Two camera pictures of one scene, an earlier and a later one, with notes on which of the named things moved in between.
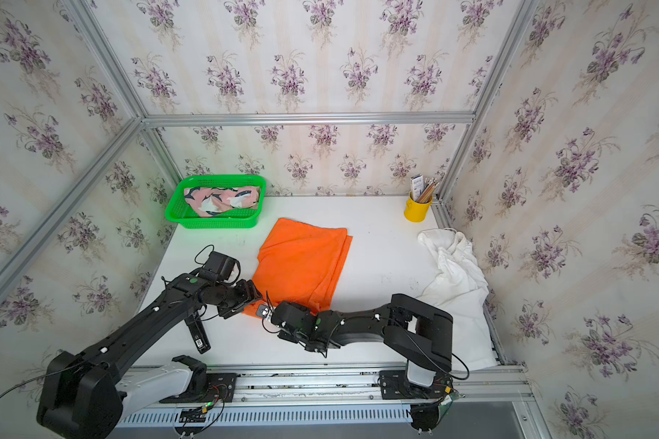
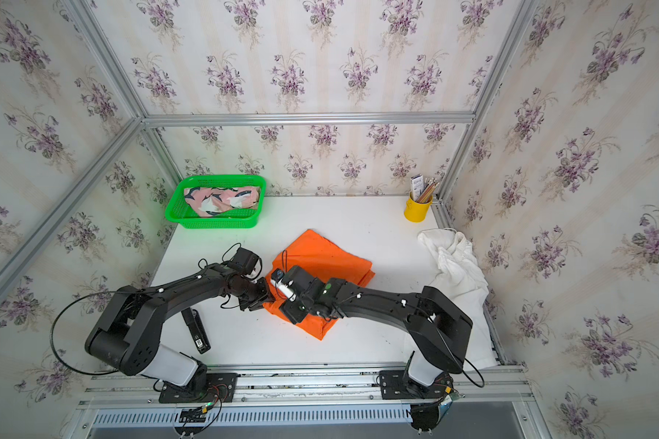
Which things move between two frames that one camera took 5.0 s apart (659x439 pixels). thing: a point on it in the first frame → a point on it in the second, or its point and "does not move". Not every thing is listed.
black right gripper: x=286 y=337 → x=292 y=317
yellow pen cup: x=415 y=211 does not move
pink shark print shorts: x=209 y=201 does not move
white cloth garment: x=460 y=288 does not move
